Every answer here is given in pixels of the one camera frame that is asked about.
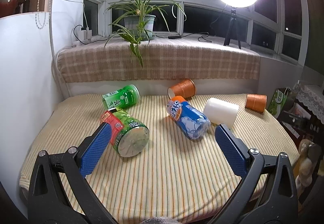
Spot white plastic cup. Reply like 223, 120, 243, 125
203, 97, 239, 129

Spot orange cup far right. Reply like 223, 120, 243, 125
245, 94, 268, 113

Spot white chargers with cables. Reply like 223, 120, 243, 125
72, 24, 93, 46

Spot blue arctic labelled cup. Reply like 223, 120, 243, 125
166, 96, 211, 140

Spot plush toy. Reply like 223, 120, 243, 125
295, 139, 321, 196

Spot green red labelled cup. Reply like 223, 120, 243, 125
100, 108, 149, 158

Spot striped yellow mattress cover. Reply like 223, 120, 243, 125
19, 92, 300, 223

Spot green tea paper cup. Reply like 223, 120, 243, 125
102, 84, 140, 109

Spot green paper bag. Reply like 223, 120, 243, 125
267, 87, 291, 118

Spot spider plant in pot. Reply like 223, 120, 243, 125
103, 0, 187, 68

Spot orange cup near backrest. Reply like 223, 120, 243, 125
167, 79, 196, 99

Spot black power adapter cable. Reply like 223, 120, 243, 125
154, 32, 213, 43

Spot plaid brown blanket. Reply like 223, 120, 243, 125
56, 38, 260, 83

